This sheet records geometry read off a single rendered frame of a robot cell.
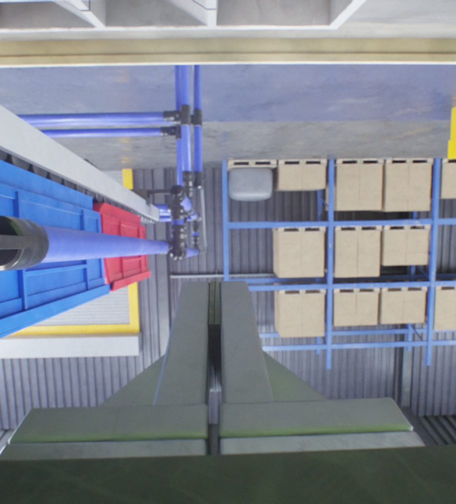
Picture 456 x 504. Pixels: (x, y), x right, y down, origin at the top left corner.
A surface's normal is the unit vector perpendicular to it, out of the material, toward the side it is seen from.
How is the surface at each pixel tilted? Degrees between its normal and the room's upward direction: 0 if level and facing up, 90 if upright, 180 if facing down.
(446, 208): 90
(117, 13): 80
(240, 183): 94
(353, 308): 90
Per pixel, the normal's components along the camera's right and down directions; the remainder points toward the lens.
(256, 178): 0.00, 0.04
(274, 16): 0.03, 0.28
